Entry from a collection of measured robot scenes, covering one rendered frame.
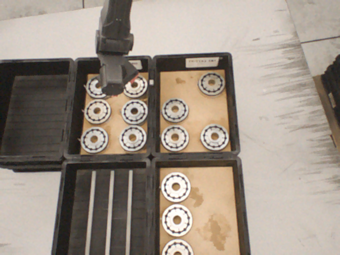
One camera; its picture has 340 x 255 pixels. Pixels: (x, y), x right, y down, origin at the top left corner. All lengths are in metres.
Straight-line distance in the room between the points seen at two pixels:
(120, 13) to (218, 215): 0.72
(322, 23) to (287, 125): 1.41
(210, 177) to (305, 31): 1.70
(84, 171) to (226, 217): 0.54
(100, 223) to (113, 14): 0.71
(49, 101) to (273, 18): 1.09
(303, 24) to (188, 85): 1.52
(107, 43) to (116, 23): 0.07
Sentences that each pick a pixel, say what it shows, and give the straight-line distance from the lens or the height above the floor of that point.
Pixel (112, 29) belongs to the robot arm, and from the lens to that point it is 0.67.
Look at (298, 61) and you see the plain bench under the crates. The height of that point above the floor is 0.70.
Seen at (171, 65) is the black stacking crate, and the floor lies 0.87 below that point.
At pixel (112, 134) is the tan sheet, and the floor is 0.83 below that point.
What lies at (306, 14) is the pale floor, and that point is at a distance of 2.62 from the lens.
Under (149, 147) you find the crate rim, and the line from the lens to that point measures 0.99.
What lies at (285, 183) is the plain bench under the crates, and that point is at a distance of 1.25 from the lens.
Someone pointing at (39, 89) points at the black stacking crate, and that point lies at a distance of 1.32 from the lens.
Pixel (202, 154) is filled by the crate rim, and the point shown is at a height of 0.93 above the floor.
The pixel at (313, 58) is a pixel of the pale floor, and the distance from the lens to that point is 2.41.
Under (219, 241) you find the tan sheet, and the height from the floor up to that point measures 0.83.
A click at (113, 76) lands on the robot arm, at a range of 0.72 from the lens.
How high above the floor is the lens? 1.88
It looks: 70 degrees down
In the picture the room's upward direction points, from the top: 9 degrees counter-clockwise
